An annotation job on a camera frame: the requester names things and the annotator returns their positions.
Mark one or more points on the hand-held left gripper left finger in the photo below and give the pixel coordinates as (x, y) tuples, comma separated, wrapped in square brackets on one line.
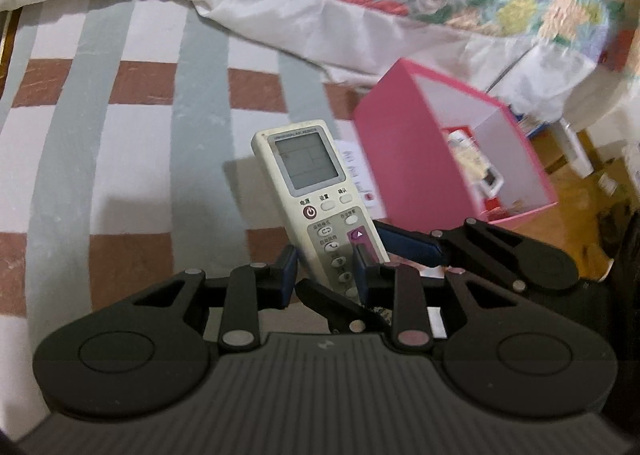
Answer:
[(287, 275)]

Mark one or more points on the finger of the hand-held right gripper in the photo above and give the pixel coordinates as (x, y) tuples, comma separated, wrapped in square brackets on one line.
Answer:
[(330, 305), (410, 242)]

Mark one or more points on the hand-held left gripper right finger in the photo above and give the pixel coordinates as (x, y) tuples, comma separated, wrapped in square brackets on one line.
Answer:
[(360, 275)]

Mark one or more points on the pink cardboard box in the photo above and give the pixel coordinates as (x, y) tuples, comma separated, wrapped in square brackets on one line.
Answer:
[(405, 145)]

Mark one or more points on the yellowed remote control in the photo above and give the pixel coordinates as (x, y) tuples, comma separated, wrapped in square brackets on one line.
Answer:
[(461, 150)]

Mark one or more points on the cream remote with red button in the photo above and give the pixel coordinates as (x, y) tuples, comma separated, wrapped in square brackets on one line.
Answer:
[(305, 160)]

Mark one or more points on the small white remote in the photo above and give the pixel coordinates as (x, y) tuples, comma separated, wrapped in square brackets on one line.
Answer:
[(352, 165)]

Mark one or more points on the white bottle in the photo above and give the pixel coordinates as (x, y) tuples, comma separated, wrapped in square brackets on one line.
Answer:
[(572, 145)]

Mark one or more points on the checkered mat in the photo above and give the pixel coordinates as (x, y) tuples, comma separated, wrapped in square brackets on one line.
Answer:
[(125, 175)]

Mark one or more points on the brown mat with white trim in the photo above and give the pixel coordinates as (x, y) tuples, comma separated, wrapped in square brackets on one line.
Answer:
[(6, 42)]

